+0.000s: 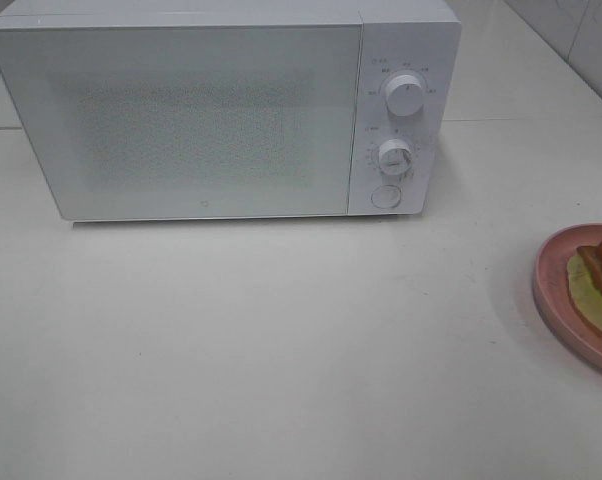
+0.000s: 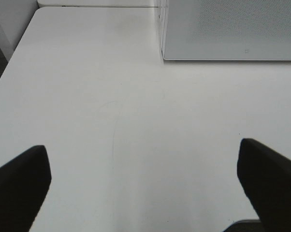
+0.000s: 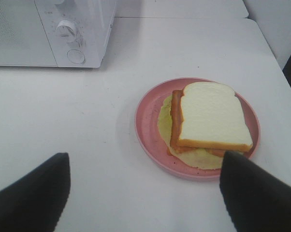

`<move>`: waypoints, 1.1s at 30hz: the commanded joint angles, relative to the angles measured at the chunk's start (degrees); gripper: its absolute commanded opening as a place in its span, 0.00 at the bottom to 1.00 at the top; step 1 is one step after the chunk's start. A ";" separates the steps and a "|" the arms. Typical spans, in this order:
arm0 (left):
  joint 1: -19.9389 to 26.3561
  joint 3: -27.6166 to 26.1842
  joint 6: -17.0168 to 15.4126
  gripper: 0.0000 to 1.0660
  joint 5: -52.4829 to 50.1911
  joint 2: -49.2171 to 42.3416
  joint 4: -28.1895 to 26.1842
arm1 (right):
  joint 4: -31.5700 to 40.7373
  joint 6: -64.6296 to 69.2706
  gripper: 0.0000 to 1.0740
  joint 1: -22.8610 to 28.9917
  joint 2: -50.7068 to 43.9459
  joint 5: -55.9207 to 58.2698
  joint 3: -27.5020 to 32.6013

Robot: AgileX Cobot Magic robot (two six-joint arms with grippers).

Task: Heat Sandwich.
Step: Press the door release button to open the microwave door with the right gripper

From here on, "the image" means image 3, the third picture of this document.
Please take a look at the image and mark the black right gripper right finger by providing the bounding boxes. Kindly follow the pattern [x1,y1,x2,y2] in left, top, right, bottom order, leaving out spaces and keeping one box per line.
[219,151,291,232]

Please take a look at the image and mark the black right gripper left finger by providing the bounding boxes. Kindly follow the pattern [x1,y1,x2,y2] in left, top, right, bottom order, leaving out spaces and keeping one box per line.
[0,153,71,232]

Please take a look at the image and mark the white bread top slice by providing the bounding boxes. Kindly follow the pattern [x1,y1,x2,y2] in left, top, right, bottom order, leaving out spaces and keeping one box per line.
[176,82,253,152]

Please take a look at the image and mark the pink round plate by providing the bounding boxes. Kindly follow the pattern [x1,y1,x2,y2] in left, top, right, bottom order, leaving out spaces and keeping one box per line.
[135,78,260,180]

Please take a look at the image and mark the round door release button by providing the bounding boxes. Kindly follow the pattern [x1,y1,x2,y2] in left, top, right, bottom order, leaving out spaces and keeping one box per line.
[67,49,86,64]

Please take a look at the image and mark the white microwave door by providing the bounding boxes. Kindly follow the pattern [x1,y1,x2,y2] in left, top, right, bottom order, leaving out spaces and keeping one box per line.
[0,0,57,67]

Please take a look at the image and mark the white lower timer knob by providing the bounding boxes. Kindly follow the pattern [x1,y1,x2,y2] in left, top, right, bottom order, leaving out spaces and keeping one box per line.
[56,20,78,43]

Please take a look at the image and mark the white microwave oven body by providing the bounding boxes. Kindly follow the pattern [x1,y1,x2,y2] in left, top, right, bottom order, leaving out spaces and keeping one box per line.
[34,0,116,68]

